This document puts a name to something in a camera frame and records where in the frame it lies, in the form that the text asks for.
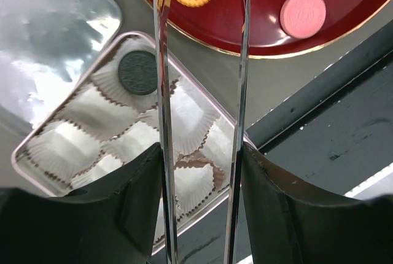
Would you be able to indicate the pink cookie tin box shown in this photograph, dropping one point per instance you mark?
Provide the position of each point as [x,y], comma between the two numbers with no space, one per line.
[100,127]

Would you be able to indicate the black sandwich cookie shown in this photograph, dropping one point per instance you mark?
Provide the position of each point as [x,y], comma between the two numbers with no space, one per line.
[137,72]

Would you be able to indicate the metal tongs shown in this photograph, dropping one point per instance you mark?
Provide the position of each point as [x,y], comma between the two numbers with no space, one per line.
[161,12]

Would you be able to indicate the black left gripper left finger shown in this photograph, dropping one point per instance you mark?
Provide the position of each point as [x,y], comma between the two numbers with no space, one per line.
[111,220]

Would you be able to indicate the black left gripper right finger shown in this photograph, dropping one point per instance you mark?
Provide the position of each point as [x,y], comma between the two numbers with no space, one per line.
[292,221]

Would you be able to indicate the silver tin lid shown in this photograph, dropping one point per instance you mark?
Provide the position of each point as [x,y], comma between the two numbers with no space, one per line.
[46,47]

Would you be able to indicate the pink sandwich cookie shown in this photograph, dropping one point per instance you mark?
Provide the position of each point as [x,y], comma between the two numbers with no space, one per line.
[302,19]

